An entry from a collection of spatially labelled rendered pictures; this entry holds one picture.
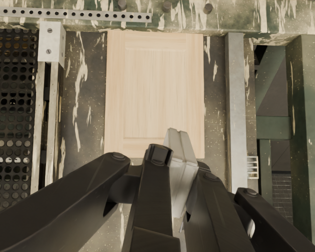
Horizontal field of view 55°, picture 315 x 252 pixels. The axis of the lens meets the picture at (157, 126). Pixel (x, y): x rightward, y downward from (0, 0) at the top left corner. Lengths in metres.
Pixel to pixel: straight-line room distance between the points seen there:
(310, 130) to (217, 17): 0.46
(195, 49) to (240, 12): 0.19
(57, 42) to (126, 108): 0.28
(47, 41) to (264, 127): 0.75
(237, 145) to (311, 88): 0.30
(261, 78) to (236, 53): 0.38
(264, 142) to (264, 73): 0.38
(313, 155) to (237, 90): 0.31
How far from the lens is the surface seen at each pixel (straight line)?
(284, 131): 1.12
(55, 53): 0.97
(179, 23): 1.02
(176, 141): 0.18
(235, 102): 0.99
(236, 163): 0.97
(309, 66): 1.11
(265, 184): 1.10
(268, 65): 1.35
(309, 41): 1.14
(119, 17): 1.01
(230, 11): 1.08
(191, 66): 1.01
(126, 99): 0.96
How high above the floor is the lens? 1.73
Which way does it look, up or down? 37 degrees down
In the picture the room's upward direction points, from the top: 178 degrees clockwise
